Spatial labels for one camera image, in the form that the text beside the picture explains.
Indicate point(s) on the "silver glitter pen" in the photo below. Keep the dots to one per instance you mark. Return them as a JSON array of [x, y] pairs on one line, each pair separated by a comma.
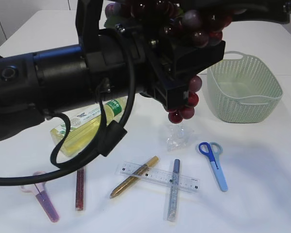
[[173, 197]]

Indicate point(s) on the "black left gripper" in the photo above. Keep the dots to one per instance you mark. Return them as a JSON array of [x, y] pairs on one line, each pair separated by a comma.
[[97, 42]]

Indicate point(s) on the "green woven plastic basket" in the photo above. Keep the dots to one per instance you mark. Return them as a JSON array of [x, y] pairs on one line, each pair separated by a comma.
[[242, 90]]

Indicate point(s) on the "clear plastic ruler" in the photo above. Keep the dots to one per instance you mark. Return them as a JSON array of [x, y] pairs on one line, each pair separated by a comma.
[[158, 176]]

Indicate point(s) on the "pink scissors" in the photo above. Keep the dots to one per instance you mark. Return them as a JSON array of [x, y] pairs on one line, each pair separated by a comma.
[[41, 194]]

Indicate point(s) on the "clear plastic sheet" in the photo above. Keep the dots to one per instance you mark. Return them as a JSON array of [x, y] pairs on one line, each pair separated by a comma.
[[177, 136]]

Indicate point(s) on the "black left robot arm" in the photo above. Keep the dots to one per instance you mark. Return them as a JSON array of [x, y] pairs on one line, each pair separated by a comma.
[[39, 85]]

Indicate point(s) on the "red glitter pen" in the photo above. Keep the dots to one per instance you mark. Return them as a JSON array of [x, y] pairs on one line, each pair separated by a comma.
[[80, 184]]

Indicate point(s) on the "yellow tea bottle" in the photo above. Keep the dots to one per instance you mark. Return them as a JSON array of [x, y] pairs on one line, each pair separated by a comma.
[[85, 124]]

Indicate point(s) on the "dark red grape bunch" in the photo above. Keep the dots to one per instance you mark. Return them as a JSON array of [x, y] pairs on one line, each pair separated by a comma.
[[170, 42]]

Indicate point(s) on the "blue scissors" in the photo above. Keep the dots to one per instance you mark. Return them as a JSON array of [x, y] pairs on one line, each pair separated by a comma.
[[212, 151]]

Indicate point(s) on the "gold glitter pen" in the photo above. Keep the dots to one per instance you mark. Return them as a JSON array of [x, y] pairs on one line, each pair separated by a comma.
[[129, 181]]

